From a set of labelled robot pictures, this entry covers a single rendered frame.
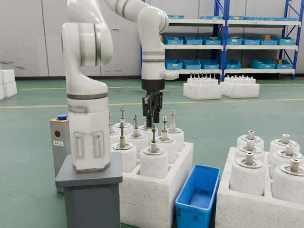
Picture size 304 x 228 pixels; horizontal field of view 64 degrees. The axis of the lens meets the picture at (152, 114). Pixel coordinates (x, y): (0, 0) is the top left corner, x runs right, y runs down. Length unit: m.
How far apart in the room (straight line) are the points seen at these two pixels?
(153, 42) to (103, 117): 0.29
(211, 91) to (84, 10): 2.75
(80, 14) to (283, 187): 0.70
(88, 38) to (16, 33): 5.96
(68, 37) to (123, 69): 5.57
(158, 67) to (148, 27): 0.12
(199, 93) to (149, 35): 2.54
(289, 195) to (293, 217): 0.06
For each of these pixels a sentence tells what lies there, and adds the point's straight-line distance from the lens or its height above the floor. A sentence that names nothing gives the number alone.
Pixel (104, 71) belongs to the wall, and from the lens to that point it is 6.09.
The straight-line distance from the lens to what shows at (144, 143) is 0.94.
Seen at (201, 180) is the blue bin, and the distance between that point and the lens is 1.07.
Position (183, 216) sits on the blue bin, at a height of 0.08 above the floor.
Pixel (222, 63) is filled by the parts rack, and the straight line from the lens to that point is 5.83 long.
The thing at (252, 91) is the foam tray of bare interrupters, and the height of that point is 0.08.
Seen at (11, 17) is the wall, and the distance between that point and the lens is 6.53.
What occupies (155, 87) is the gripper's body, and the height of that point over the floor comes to 0.47.
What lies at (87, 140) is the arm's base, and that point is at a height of 0.38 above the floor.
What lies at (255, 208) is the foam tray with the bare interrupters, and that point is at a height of 0.15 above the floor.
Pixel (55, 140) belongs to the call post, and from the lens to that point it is 1.05.
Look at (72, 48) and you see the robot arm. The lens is 0.53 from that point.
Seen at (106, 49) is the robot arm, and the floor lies 0.57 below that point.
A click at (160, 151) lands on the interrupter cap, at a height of 0.25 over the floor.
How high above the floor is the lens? 0.56
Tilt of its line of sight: 14 degrees down
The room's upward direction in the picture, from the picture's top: straight up
